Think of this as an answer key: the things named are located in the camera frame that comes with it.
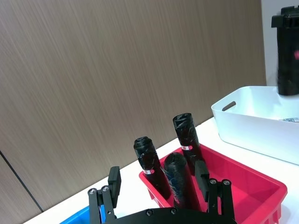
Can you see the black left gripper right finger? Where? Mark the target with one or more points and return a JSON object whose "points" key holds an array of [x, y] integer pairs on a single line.
{"points": [[201, 179]]}

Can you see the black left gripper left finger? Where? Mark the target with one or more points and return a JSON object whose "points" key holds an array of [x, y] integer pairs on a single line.
{"points": [[115, 186]]}

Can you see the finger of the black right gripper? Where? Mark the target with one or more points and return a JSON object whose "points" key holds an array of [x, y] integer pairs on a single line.
{"points": [[294, 16], [280, 21]]}

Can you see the black bag roll pink label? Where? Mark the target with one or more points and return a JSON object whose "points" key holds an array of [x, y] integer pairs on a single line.
{"points": [[287, 60]]}

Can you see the black bag roll without label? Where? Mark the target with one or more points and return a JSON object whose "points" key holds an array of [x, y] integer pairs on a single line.
{"points": [[180, 182]]}

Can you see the red plastic bin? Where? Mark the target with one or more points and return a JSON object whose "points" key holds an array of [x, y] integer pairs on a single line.
{"points": [[243, 186]]}

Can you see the black bag roll white label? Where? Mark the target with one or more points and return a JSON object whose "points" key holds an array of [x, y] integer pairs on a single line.
{"points": [[188, 135], [151, 163]]}

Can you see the blue plastic bin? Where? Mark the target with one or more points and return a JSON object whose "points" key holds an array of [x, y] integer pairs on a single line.
{"points": [[77, 217]]}

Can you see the white plastic basket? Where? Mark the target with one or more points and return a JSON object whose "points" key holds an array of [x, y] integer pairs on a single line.
{"points": [[247, 126]]}

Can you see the small silver packet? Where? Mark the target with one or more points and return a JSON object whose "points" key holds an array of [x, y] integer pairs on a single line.
{"points": [[289, 119]]}

